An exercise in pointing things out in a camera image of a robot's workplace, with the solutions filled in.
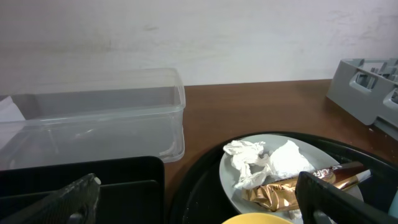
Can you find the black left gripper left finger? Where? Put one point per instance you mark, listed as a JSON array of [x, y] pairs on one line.
[[74, 203]]

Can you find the round black serving tray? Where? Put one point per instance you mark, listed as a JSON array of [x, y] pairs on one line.
[[201, 199]]

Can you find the clear plastic waste bin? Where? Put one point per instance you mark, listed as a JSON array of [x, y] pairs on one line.
[[136, 113]]

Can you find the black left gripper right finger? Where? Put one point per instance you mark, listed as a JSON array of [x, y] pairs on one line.
[[321, 202]]

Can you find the brown coffee sachet wrapper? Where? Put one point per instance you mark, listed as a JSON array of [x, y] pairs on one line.
[[280, 196]]

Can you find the black rectangular waste tray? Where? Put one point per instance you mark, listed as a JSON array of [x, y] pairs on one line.
[[131, 190]]

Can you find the white tissue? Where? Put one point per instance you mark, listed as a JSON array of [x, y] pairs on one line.
[[286, 162], [246, 158]]

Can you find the grey dishwasher rack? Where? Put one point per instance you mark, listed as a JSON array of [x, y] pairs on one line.
[[367, 90]]

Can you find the yellow bowl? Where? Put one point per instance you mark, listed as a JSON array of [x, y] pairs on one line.
[[256, 218]]

